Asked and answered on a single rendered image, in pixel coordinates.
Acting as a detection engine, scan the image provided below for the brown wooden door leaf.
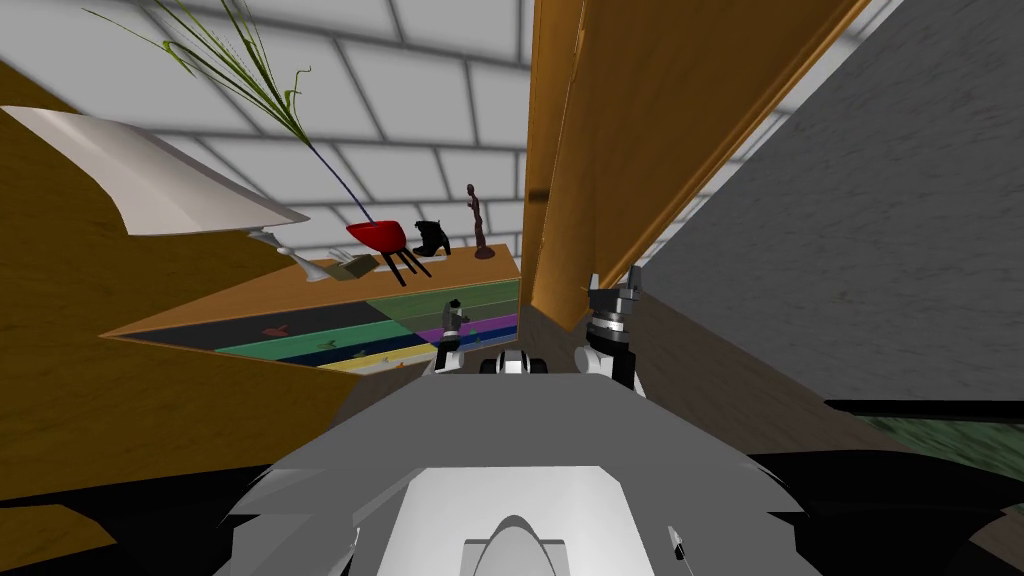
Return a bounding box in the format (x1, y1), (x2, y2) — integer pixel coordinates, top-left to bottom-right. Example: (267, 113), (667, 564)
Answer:
(519, 0), (873, 333)

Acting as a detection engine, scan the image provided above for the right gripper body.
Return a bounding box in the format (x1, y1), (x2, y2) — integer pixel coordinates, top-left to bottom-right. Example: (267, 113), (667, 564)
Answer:
(587, 286), (642, 318)

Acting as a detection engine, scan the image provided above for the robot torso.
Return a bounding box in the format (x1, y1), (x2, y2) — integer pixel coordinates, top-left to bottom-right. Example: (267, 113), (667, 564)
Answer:
(211, 349), (825, 576)

